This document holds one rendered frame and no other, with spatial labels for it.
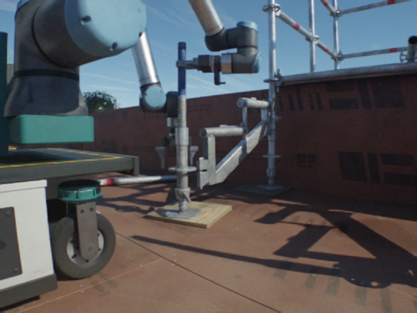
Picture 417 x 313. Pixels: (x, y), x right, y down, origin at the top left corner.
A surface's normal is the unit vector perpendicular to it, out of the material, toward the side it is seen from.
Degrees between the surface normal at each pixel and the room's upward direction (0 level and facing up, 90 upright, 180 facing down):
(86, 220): 90
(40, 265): 90
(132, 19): 94
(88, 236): 90
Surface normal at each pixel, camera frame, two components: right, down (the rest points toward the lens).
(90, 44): -0.17, 0.93
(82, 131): 0.74, 0.06
